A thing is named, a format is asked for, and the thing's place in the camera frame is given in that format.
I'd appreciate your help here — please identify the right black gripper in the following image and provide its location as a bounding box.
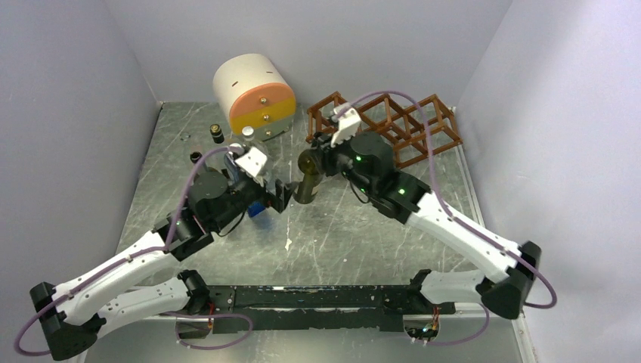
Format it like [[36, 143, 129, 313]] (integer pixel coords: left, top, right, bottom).
[[308, 126, 375, 197]]

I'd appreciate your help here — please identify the green wine bottle white label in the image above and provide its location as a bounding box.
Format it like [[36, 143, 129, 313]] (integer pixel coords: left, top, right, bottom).
[[294, 150, 323, 204]]

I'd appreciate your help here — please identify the brown wooden wine rack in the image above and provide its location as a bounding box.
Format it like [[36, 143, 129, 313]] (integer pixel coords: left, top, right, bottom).
[[305, 90, 463, 170]]

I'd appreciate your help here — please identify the blue square bottle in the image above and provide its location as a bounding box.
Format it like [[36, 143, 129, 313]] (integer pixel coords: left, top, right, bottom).
[[223, 152, 265, 218]]

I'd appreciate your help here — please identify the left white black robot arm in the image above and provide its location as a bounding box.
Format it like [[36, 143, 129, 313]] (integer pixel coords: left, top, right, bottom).
[[30, 170, 296, 361]]

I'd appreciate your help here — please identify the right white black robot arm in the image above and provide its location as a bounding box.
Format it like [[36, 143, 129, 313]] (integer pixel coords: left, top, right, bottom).
[[309, 132, 541, 319]]

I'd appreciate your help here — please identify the clear bottle white cap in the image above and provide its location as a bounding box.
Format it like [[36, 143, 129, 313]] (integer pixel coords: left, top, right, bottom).
[[241, 126, 268, 155]]

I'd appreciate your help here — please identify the small black gold-capped bottle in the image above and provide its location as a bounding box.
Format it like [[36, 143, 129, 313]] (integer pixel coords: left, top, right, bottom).
[[209, 123, 225, 144]]

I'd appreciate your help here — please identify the dark wine bottle red label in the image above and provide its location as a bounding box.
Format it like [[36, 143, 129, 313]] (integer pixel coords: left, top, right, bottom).
[[189, 151, 203, 165]]

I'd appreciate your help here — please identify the cream orange cylindrical container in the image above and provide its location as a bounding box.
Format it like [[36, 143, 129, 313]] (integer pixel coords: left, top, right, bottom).
[[212, 54, 296, 141]]

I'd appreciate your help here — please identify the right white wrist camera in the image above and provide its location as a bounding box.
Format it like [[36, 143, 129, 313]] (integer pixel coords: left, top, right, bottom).
[[330, 103, 361, 147]]

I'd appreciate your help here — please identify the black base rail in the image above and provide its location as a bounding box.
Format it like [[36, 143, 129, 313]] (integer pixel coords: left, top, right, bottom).
[[179, 284, 456, 334]]

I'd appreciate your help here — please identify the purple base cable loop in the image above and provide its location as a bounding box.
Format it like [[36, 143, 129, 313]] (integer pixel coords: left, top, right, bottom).
[[165, 311, 255, 351]]

